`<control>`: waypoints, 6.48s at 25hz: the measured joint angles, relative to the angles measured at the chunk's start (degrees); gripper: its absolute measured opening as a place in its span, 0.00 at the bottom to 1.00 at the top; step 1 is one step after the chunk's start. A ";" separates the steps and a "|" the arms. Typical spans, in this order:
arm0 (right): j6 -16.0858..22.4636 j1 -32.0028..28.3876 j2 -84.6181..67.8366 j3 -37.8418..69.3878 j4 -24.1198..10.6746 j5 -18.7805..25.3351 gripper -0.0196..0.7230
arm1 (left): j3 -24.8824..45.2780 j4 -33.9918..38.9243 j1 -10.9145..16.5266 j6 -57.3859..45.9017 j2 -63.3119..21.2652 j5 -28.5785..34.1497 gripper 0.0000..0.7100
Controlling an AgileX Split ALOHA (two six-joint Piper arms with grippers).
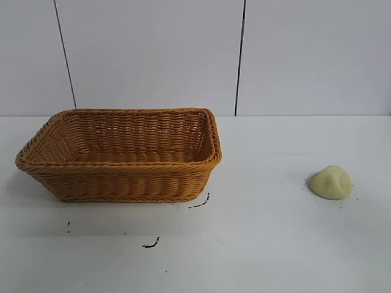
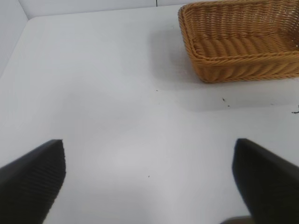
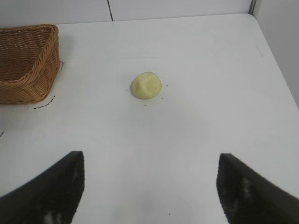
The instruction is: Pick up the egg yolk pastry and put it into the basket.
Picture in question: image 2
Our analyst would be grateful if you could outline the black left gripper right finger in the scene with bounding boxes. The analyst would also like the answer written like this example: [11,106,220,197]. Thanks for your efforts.
[232,138,299,224]

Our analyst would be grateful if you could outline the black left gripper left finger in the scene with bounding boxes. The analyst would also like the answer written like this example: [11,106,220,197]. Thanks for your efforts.
[0,139,67,224]

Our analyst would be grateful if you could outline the brown wicker basket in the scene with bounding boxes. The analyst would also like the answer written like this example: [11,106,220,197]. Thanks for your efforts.
[178,0,299,84]

